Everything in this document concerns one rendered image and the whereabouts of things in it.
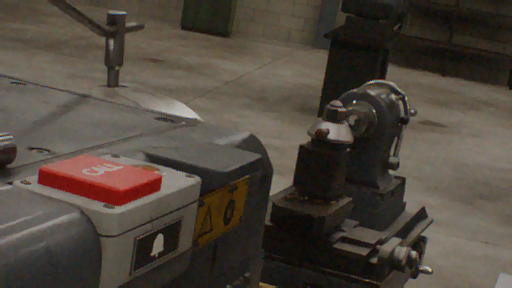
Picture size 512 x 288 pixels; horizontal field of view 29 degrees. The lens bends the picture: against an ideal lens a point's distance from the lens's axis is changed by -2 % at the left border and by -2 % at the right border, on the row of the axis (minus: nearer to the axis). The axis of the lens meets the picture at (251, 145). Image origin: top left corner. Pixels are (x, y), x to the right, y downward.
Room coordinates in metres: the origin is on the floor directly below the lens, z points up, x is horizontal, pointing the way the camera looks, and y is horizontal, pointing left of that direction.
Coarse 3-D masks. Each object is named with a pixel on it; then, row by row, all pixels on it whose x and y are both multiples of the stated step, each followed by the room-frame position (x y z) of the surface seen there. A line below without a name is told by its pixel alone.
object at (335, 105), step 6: (336, 102) 1.67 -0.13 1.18; (324, 108) 1.68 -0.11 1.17; (330, 108) 1.66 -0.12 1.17; (336, 108) 1.66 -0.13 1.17; (342, 108) 1.67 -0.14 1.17; (324, 114) 1.67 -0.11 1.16; (330, 114) 1.66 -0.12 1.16; (336, 114) 1.66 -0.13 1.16; (342, 114) 1.67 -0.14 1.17; (324, 120) 1.66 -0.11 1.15; (330, 120) 1.66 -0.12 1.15; (336, 120) 1.66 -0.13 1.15; (342, 120) 1.67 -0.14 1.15
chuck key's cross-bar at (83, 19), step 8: (48, 0) 0.92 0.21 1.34; (56, 0) 0.93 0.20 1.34; (64, 0) 0.95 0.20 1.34; (64, 8) 0.95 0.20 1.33; (72, 8) 0.97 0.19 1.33; (72, 16) 0.98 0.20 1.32; (80, 16) 1.00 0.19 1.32; (88, 16) 1.02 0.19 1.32; (88, 24) 1.02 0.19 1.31; (96, 24) 1.04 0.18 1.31; (128, 24) 1.17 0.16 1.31; (136, 24) 1.19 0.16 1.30; (144, 24) 1.22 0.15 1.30; (96, 32) 1.06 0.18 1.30; (104, 32) 1.07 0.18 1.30; (112, 32) 1.10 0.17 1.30; (128, 32) 1.17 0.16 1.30
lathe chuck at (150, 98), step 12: (120, 84) 1.15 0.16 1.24; (132, 84) 1.16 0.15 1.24; (120, 96) 1.07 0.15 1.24; (132, 96) 1.09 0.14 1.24; (144, 96) 1.11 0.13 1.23; (156, 96) 1.12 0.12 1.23; (168, 96) 1.14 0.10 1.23; (156, 108) 1.08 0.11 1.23; (168, 108) 1.10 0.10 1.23; (180, 108) 1.12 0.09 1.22
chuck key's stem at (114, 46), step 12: (108, 12) 1.12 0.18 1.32; (120, 12) 1.12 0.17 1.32; (108, 24) 1.12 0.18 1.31; (120, 24) 1.12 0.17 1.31; (120, 36) 1.12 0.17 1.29; (108, 48) 1.12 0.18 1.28; (120, 48) 1.12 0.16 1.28; (108, 60) 1.12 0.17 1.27; (120, 60) 1.12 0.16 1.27; (108, 72) 1.12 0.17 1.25; (108, 84) 1.12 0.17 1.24
